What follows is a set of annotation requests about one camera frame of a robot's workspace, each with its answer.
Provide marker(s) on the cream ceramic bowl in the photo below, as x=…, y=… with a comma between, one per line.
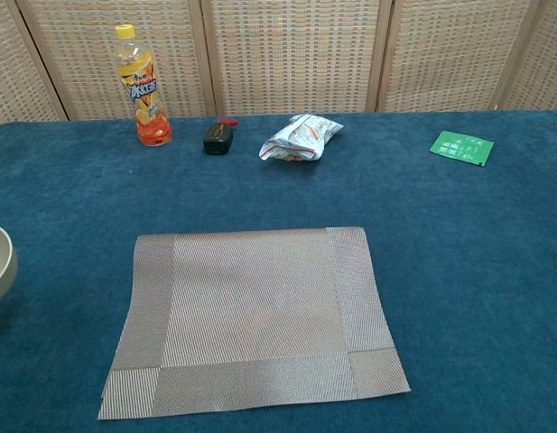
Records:
x=2, y=270

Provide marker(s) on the small black bottle red cap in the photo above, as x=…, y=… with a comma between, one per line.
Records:
x=217, y=140

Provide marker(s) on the woven bamboo folding screen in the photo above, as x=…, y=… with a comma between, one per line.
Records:
x=296, y=54

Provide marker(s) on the blue carpet table cover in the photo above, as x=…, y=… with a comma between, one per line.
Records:
x=440, y=270

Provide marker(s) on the green tea sachet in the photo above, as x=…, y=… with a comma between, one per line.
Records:
x=461, y=146

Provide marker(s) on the white snack bag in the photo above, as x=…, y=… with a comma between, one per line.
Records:
x=300, y=137

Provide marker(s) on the orange drink bottle yellow cap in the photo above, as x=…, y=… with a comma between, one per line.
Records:
x=147, y=99

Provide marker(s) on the grey woven placemat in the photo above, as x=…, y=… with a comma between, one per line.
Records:
x=260, y=306

